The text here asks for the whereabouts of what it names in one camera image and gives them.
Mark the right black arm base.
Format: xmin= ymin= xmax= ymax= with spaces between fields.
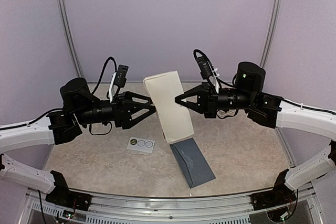
xmin=251 ymin=169 xmax=297 ymax=210

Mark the white sticker sheet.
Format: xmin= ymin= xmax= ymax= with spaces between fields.
xmin=127 ymin=137 xmax=155 ymax=153

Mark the left aluminium corner post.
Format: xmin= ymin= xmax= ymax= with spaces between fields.
xmin=57 ymin=0 xmax=84 ymax=77

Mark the dark blue envelope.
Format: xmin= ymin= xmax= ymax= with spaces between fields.
xmin=170 ymin=138 xmax=216 ymax=189

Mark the right camera cable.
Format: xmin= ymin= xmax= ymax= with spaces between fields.
xmin=193 ymin=49 xmax=237 ymax=88

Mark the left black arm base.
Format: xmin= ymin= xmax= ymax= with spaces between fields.
xmin=45 ymin=170 xmax=92 ymax=211

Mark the left camera cable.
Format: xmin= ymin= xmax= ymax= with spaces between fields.
xmin=90 ymin=56 xmax=118 ymax=96

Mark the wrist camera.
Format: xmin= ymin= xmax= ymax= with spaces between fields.
xmin=196 ymin=56 xmax=222 ymax=89
xmin=108 ymin=65 xmax=129 ymax=102

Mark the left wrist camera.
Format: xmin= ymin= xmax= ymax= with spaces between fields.
xmin=108 ymin=65 xmax=129 ymax=102

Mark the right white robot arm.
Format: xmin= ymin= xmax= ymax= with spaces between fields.
xmin=175 ymin=61 xmax=335 ymax=205

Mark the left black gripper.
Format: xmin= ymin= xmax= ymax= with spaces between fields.
xmin=75 ymin=91 xmax=155 ymax=129

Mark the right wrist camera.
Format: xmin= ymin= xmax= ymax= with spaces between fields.
xmin=196 ymin=56 xmax=222 ymax=89

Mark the aluminium corner post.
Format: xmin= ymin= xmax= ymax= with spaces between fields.
xmin=57 ymin=0 xmax=84 ymax=77
xmin=259 ymin=0 xmax=281 ymax=69

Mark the right aluminium corner post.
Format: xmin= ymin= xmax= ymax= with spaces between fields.
xmin=259 ymin=0 xmax=281 ymax=69

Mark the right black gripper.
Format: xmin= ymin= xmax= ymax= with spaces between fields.
xmin=175 ymin=82 xmax=255 ymax=119

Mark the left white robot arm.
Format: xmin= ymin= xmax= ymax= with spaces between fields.
xmin=1 ymin=78 xmax=156 ymax=206

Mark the aluminium front rail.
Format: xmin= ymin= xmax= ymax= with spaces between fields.
xmin=18 ymin=185 xmax=323 ymax=223

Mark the cream letter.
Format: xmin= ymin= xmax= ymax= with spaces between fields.
xmin=143 ymin=71 xmax=194 ymax=144

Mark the camera cable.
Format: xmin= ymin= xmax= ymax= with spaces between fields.
xmin=193 ymin=49 xmax=237 ymax=88
xmin=90 ymin=56 xmax=118 ymax=96

